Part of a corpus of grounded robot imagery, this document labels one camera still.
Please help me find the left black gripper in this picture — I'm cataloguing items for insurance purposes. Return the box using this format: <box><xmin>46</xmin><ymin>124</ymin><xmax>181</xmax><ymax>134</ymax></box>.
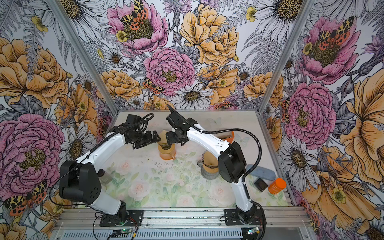
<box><xmin>129</xmin><ymin>130</ymin><xmax>161</xmax><ymax>149</ymax></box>

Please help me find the orange glass carafe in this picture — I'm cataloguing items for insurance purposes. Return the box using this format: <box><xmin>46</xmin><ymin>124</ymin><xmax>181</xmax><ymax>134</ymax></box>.
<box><xmin>160</xmin><ymin>150</ymin><xmax>176</xmax><ymax>161</ymax></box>

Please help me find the clear grey glass dripper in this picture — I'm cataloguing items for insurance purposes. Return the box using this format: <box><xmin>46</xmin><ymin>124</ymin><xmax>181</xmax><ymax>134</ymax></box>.
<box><xmin>202</xmin><ymin>151</ymin><xmax>219</xmax><ymax>173</ymax></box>

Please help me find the wooden ring holder front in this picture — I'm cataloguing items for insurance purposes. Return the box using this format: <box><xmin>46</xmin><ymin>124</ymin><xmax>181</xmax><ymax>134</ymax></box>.
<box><xmin>203</xmin><ymin>165</ymin><xmax>219</xmax><ymax>174</ymax></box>

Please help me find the wooden ring holder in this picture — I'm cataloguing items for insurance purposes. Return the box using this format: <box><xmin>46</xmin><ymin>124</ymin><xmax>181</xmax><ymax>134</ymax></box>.
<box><xmin>203</xmin><ymin>165</ymin><xmax>219</xmax><ymax>174</ymax></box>
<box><xmin>158</xmin><ymin>144</ymin><xmax>176</xmax><ymax>155</ymax></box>

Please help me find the clear grey glass carafe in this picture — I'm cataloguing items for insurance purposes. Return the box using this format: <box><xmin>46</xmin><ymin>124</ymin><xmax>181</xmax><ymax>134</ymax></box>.
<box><xmin>197</xmin><ymin>161</ymin><xmax>219</xmax><ymax>180</ymax></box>

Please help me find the orange coffee filter pack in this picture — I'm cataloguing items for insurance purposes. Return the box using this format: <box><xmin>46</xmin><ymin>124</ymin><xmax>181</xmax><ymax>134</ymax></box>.
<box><xmin>224</xmin><ymin>132</ymin><xmax>235</xmax><ymax>144</ymax></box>

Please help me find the green glass dripper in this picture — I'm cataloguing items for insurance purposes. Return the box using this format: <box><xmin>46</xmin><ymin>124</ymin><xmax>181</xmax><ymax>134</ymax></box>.
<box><xmin>159</xmin><ymin>144</ymin><xmax>175</xmax><ymax>150</ymax></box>

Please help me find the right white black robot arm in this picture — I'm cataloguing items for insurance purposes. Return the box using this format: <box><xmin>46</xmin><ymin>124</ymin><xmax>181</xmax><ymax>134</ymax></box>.
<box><xmin>166</xmin><ymin>108</ymin><xmax>262</xmax><ymax>225</ymax></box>

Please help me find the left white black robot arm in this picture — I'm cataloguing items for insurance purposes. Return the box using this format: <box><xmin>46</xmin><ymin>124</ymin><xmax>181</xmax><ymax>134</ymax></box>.
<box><xmin>59</xmin><ymin>113</ymin><xmax>161</xmax><ymax>225</ymax></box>

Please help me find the blue grey oval sponge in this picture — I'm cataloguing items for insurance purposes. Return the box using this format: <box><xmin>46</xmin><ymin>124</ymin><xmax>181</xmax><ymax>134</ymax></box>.
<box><xmin>250</xmin><ymin>166</ymin><xmax>276</xmax><ymax>181</ymax></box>

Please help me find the small black box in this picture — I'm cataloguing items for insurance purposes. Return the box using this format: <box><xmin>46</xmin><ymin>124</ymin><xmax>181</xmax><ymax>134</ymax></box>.
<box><xmin>254</xmin><ymin>178</ymin><xmax>268</xmax><ymax>192</ymax></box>

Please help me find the orange lid bottle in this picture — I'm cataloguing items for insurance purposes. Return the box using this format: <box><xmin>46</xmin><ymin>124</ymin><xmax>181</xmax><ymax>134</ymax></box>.
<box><xmin>268</xmin><ymin>178</ymin><xmax>287</xmax><ymax>195</ymax></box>

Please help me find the green circuit board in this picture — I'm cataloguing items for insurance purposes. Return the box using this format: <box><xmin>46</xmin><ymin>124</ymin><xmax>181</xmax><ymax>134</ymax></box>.
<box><xmin>247</xmin><ymin>227</ymin><xmax>260</xmax><ymax>235</ymax></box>

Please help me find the left black corrugated cable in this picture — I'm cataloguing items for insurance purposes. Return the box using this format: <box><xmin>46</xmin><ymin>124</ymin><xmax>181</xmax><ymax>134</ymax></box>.
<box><xmin>49</xmin><ymin>112</ymin><xmax>156</xmax><ymax>208</ymax></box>

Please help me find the black corrugated cable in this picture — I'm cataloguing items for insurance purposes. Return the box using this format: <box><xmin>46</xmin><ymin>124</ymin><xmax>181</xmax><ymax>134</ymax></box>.
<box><xmin>167</xmin><ymin>104</ymin><xmax>267</xmax><ymax>240</ymax></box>
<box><xmin>49</xmin><ymin>112</ymin><xmax>156</xmax><ymax>208</ymax></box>

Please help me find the right black corrugated cable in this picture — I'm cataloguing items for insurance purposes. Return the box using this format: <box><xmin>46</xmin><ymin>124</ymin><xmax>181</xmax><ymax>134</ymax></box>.
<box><xmin>167</xmin><ymin>104</ymin><xmax>267</xmax><ymax>240</ymax></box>

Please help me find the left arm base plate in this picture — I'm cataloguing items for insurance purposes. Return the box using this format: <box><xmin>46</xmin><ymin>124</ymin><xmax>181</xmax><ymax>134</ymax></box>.
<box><xmin>99</xmin><ymin>210</ymin><xmax>144</xmax><ymax>227</ymax></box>

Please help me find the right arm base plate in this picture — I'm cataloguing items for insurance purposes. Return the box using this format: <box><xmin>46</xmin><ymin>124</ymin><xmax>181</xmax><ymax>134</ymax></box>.
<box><xmin>224</xmin><ymin>209</ymin><xmax>267</xmax><ymax>226</ymax></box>

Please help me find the aluminium rail frame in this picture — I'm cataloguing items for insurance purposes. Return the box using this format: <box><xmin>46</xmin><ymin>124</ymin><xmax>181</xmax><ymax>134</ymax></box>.
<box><xmin>50</xmin><ymin>207</ymin><xmax>317</xmax><ymax>240</ymax></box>

